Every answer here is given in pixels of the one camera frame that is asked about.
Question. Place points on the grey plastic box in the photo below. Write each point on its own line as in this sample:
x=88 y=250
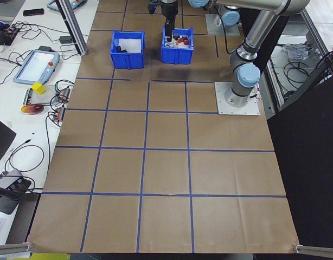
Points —
x=45 y=48

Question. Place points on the blue bin with black parts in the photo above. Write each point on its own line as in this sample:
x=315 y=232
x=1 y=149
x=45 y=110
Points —
x=127 y=61

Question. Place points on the black button box device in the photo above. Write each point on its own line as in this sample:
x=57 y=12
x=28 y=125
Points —
x=20 y=185

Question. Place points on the white flat pad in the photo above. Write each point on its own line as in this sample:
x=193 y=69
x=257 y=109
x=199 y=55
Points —
x=41 y=99

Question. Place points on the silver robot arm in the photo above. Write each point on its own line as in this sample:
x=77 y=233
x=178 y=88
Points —
x=264 y=24
x=231 y=17

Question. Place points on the silver clear button part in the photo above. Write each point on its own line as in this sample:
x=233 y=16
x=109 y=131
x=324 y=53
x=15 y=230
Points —
x=169 y=45

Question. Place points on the black push button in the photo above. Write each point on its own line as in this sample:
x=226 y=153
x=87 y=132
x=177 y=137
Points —
x=184 y=37
x=176 y=35

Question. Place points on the black frame cover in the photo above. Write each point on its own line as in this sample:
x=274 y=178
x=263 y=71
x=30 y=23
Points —
x=307 y=162
x=245 y=23

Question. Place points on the crumpled white plastic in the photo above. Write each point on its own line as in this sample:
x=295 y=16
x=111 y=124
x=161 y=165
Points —
x=295 y=51

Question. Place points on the orange red disc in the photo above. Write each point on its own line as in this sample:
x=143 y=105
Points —
x=32 y=109

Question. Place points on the light blue teach pendant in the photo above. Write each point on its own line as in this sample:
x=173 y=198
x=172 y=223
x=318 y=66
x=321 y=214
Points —
x=53 y=5
x=36 y=67

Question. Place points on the white square base plate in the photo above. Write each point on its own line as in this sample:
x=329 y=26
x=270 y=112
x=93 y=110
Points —
x=210 y=27
x=223 y=108

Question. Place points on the black small part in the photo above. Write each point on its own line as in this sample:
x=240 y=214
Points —
x=119 y=49
x=124 y=51

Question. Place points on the aluminium profile bar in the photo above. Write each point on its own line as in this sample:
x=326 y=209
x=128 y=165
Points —
x=315 y=248
x=12 y=249

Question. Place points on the black flat mat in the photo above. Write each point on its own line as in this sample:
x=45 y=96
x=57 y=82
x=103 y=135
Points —
x=1 y=140

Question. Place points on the grey hub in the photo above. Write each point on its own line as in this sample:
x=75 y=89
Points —
x=6 y=180

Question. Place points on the silver metal box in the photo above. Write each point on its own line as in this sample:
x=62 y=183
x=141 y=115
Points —
x=27 y=96

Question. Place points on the grey desktop device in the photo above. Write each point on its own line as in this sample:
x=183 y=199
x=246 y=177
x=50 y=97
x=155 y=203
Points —
x=3 y=204

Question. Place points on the silver metal frame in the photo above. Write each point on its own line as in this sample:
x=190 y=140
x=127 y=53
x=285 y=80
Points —
x=314 y=32

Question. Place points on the yellow cube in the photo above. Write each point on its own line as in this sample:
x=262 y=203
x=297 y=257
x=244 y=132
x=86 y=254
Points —
x=38 y=88

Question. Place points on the black smartphone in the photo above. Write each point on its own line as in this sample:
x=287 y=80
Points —
x=33 y=12

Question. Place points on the aluminium frame post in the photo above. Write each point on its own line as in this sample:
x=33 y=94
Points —
x=74 y=29

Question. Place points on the blue bin with buttons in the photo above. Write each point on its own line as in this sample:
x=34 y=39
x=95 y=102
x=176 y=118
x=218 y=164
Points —
x=177 y=57

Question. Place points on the yellow green item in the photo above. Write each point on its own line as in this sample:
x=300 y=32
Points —
x=47 y=256

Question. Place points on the dark grey power adapter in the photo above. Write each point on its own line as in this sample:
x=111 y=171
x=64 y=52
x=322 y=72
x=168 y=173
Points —
x=65 y=39

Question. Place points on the white side desk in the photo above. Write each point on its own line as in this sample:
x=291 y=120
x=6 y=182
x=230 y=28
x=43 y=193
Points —
x=25 y=127

